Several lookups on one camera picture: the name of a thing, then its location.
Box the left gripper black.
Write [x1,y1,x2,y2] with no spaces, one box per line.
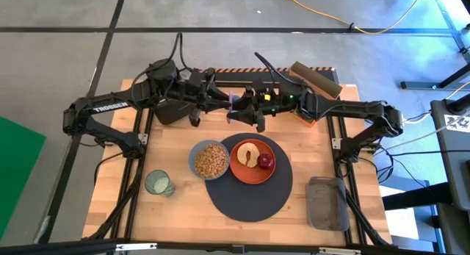
[179,66,233,129]

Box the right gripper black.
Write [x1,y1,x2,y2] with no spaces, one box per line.
[226,82,306,134]

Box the red apple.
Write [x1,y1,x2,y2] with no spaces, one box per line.
[256,153,275,171]

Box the orange cereal box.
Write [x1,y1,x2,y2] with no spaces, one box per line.
[288,61,343,128]

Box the black backboard panel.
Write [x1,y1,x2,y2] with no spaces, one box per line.
[198,71,339,84]

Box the hazard stripe tape at table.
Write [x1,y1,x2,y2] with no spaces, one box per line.
[193,66,336,74]

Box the black toaster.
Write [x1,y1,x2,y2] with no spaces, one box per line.
[153,98,201,126]

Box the brown cereal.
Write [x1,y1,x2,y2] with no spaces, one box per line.
[193,143,230,178]

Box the blue translucent bowl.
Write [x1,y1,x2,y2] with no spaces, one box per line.
[188,139,231,182]

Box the orange plate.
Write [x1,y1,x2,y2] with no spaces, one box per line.
[229,138,277,185]

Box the dark round woven placemat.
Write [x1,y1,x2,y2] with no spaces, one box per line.
[204,132,294,223]

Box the green drinking glass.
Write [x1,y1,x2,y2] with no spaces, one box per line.
[144,169,176,197]

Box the grey plastic tray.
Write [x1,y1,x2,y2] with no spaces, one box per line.
[305,176,351,232]

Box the black front crossbar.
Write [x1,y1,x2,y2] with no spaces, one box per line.
[0,239,470,255]

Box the green floor mat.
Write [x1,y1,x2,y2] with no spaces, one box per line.
[0,115,48,238]

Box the white marker sheet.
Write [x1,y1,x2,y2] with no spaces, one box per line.
[443,114,470,132]

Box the grey cart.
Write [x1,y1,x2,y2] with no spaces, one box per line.
[429,98,470,255]

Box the black metal stand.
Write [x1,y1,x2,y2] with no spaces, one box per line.
[399,0,470,90]

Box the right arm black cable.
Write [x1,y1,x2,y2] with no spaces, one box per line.
[253,51,294,87]

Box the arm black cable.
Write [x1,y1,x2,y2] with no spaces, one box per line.
[172,32,194,73]
[253,51,294,87]

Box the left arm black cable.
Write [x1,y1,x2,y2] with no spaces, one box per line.
[172,32,194,73]

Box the yellow extension cable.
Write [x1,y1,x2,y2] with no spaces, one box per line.
[283,0,427,36]

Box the black aluminium table frame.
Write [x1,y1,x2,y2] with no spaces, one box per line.
[87,78,392,248]

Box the black base cable bundle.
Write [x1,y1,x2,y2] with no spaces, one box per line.
[87,151,148,241]
[337,159,392,247]

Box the white metal bracket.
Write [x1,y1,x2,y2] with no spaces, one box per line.
[115,243,158,252]
[318,247,363,255]

